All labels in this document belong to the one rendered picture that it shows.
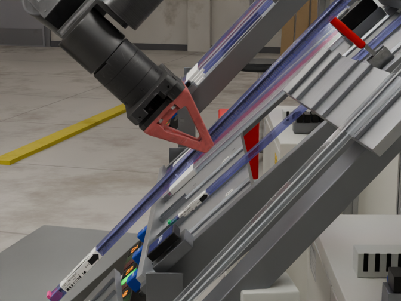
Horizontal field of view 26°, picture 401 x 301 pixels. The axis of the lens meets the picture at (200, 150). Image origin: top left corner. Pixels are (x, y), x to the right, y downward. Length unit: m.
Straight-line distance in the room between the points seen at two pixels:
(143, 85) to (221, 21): 10.37
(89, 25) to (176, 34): 10.55
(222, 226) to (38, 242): 0.70
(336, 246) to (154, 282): 0.63
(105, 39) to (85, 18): 0.03
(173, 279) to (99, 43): 0.37
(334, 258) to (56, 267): 0.52
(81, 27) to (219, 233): 0.39
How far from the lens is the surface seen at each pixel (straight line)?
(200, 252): 1.19
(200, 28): 11.30
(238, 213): 1.18
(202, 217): 1.31
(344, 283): 1.53
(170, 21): 11.50
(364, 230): 1.83
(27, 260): 1.72
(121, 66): 0.94
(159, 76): 0.96
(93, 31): 0.94
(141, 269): 1.24
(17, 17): 12.32
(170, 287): 1.16
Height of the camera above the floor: 1.16
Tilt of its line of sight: 12 degrees down
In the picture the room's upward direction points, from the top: straight up
